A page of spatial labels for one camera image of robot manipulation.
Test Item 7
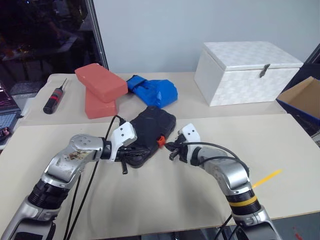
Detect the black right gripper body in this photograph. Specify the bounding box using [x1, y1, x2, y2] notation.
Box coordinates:
[174, 129, 191, 164]

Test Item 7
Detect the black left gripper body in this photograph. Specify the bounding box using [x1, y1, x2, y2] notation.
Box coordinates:
[115, 145, 134, 164]

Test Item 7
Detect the black plastic tool case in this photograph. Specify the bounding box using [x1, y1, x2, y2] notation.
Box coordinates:
[125, 105, 177, 169]

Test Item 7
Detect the red brick block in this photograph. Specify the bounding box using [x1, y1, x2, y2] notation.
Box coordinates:
[74, 62, 129, 103]
[84, 86, 118, 120]

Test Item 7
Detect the blue crumpled bag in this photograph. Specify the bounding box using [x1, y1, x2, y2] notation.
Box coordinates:
[125, 74, 179, 109]

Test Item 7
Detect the black red screwdriver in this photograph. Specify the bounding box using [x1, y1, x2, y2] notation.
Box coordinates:
[42, 77, 69, 115]

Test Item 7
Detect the yellow tape strip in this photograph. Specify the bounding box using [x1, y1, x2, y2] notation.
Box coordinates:
[251, 169, 284, 188]

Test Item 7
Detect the white woven lidded box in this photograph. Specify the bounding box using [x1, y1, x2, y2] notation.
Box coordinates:
[193, 40, 304, 108]

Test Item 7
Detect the metal box clasp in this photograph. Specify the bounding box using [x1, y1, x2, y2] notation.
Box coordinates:
[259, 63, 271, 79]

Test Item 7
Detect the grey metal pillar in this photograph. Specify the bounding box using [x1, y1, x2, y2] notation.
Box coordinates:
[84, 0, 110, 74]

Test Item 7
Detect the laptop computer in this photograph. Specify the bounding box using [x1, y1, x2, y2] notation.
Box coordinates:
[0, 81, 23, 131]

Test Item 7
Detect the blue cardboard box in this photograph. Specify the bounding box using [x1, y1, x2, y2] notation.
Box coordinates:
[275, 76, 320, 134]

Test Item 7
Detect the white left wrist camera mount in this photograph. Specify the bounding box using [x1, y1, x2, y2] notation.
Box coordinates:
[109, 121, 139, 164]

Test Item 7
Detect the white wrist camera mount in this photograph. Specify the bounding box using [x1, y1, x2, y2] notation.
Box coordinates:
[180, 123, 201, 166]
[109, 121, 139, 164]

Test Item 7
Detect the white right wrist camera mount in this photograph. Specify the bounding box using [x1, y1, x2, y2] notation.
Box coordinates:
[180, 123, 201, 166]

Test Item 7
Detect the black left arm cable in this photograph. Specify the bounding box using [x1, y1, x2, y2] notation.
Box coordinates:
[63, 114, 126, 240]

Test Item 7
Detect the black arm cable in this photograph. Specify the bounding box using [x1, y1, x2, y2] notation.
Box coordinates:
[63, 114, 126, 240]
[181, 141, 251, 176]

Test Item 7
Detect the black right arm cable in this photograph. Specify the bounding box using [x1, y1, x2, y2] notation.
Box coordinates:
[181, 141, 251, 176]

